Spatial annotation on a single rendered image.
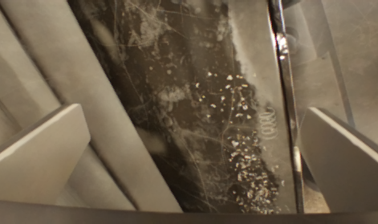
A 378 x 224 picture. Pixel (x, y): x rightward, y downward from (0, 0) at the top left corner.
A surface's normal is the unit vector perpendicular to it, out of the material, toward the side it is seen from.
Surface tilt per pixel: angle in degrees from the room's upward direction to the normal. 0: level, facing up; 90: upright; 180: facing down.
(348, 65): 0
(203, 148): 0
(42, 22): 90
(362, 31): 0
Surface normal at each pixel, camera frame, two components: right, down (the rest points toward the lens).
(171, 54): -0.38, 0.54
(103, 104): 0.86, -0.08
